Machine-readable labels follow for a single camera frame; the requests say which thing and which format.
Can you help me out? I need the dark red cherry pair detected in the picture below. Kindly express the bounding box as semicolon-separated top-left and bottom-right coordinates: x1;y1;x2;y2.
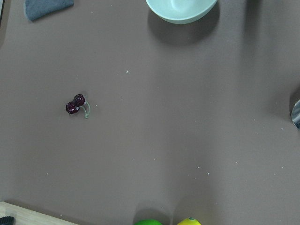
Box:
65;94;91;119

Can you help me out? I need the steel ice scoop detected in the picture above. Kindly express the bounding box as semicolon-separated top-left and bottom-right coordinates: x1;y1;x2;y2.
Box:
291;100;300;130

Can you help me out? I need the mint green bowl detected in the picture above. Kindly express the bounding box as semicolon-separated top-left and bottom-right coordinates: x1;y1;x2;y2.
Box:
146;0;217;24

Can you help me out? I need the green lime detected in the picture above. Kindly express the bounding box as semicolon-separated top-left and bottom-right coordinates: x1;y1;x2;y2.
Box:
134;219;162;225

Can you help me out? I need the lower whole yellow lemon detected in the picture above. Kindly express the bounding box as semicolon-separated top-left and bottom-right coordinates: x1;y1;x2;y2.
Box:
177;217;201;225

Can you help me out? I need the grey folded cloth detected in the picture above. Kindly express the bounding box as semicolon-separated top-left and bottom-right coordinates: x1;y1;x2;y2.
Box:
23;0;74;21

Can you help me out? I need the wooden cutting board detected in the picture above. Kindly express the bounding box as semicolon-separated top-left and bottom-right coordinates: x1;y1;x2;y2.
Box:
0;202;74;225

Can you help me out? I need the steel muddler black tip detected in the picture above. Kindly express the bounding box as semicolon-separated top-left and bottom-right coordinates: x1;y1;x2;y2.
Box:
0;216;15;225

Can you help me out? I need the cream rabbit serving tray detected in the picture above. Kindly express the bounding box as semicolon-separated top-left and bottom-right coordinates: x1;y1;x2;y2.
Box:
0;0;5;35

